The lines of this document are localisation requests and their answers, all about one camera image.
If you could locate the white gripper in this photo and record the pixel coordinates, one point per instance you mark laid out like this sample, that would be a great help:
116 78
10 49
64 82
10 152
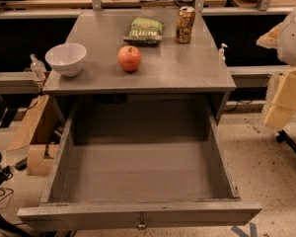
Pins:
293 40

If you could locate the orange soda can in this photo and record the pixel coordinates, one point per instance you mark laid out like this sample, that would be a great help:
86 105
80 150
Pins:
185 20

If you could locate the open grey top drawer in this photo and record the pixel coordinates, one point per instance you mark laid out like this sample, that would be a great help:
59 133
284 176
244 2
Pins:
158 156

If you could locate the metal drawer knob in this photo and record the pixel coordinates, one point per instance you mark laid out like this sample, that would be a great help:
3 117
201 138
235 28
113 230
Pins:
141 225

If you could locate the white pump bottle right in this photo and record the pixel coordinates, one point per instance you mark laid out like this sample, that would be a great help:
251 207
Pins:
221 51

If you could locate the black stand leg right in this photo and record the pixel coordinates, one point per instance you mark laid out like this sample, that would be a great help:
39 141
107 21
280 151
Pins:
282 136

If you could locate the green chip bag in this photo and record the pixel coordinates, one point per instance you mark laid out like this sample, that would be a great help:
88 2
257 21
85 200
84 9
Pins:
144 31

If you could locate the red apple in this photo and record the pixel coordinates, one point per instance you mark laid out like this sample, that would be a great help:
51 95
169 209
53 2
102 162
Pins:
129 58

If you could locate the white ceramic bowl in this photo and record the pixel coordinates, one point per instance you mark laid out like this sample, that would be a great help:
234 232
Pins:
66 59

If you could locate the clear sanitizer bottle left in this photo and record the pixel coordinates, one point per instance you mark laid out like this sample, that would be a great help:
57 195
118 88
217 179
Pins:
38 67

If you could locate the cardboard boxes on floor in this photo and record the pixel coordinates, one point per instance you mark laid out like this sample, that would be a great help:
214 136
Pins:
36 135

